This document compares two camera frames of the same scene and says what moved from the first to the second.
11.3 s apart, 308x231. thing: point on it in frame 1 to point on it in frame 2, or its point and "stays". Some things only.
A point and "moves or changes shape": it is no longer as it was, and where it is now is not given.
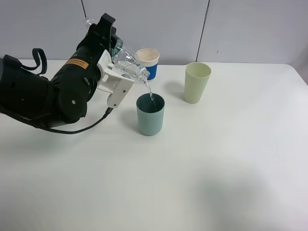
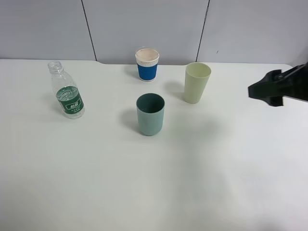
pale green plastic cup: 197,76 stays
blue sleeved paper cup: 148,58 stays
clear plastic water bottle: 125,61 moves or changes shape
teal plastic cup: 150,107 stays
